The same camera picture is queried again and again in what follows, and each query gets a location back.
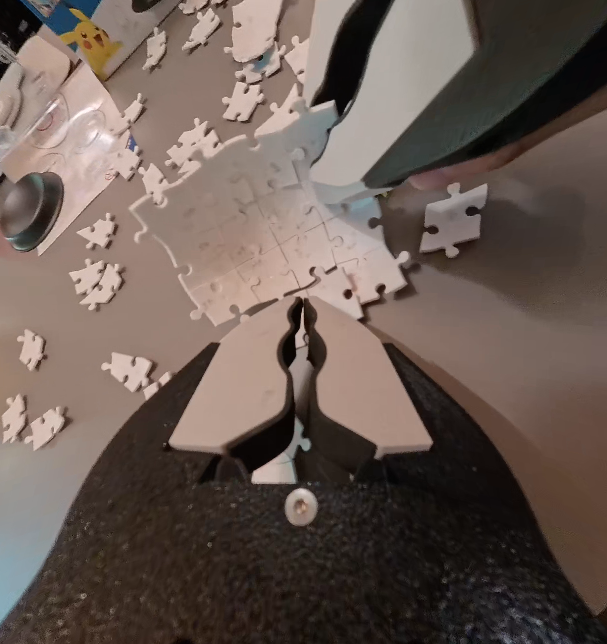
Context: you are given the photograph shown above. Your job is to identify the person's right hand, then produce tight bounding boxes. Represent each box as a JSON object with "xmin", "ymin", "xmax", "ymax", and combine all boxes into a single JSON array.
[{"xmin": 410, "ymin": 97, "xmax": 607, "ymax": 191}]

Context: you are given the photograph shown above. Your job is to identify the white round disc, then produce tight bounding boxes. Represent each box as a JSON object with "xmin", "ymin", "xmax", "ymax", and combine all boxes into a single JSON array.
[{"xmin": 0, "ymin": 86, "xmax": 22, "ymax": 131}]

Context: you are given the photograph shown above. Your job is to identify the black round ball stand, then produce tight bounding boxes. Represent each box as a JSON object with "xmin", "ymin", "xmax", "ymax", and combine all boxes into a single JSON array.
[{"xmin": 0, "ymin": 172, "xmax": 65, "ymax": 253}]

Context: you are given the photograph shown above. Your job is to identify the flat assembled white puzzle section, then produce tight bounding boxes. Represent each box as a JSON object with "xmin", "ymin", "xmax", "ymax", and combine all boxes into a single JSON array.
[{"xmin": 224, "ymin": 0, "xmax": 287, "ymax": 65}]

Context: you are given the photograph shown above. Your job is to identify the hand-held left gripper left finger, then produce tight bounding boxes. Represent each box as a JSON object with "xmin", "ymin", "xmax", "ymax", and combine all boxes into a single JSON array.
[{"xmin": 167, "ymin": 297, "xmax": 304, "ymax": 474}]

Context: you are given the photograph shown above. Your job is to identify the blue puzzle ball box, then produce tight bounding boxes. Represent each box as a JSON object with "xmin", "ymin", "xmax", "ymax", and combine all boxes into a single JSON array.
[{"xmin": 19, "ymin": 0, "xmax": 193, "ymax": 82}]

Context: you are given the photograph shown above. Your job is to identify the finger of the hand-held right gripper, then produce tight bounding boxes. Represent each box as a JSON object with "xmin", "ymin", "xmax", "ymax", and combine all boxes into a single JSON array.
[
  {"xmin": 302, "ymin": 0, "xmax": 380, "ymax": 114},
  {"xmin": 309, "ymin": 0, "xmax": 480, "ymax": 202}
]

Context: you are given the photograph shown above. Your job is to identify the large curved white puzzle section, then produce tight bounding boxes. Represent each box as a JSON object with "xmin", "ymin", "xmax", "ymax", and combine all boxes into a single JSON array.
[{"xmin": 128, "ymin": 98, "xmax": 412, "ymax": 485}]

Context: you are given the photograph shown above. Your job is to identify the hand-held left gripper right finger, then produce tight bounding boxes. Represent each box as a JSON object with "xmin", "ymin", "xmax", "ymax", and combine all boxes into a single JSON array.
[{"xmin": 303, "ymin": 297, "xmax": 435, "ymax": 475}]

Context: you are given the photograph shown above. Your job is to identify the printed paper instruction sheet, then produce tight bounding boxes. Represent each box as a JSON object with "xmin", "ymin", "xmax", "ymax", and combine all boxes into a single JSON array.
[{"xmin": 1, "ymin": 63, "xmax": 144, "ymax": 257}]

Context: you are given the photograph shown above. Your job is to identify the white puzzle pieces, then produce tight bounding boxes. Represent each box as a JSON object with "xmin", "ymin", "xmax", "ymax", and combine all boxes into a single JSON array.
[{"xmin": 1, "ymin": 0, "xmax": 489, "ymax": 451}]

